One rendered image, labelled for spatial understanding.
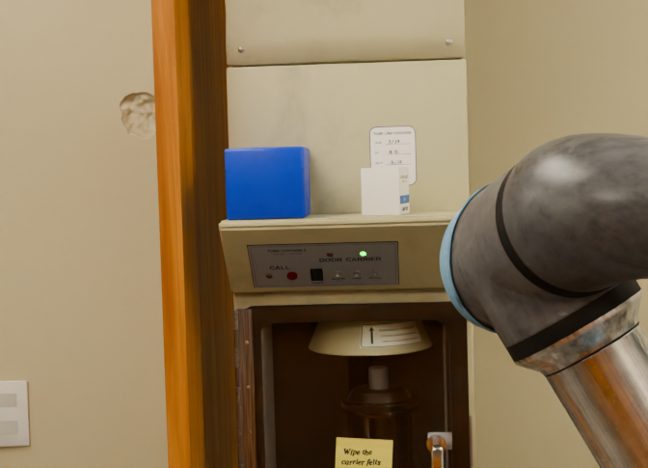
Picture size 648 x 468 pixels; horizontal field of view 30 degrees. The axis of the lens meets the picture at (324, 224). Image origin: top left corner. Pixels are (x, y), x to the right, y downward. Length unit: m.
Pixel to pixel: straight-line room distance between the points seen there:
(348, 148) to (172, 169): 0.24
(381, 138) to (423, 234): 0.17
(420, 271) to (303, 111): 0.27
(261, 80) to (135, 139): 0.51
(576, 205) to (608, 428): 0.20
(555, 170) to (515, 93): 1.20
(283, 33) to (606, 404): 0.84
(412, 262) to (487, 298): 0.61
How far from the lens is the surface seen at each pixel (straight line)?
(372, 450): 1.65
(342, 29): 1.63
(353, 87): 1.62
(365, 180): 1.54
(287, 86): 1.62
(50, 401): 2.17
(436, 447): 1.60
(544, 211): 0.86
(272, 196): 1.52
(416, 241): 1.53
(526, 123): 2.06
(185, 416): 1.58
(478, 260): 0.94
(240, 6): 1.64
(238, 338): 1.63
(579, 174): 0.86
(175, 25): 1.57
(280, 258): 1.55
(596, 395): 0.95
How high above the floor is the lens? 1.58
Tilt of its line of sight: 3 degrees down
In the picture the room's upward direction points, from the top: 2 degrees counter-clockwise
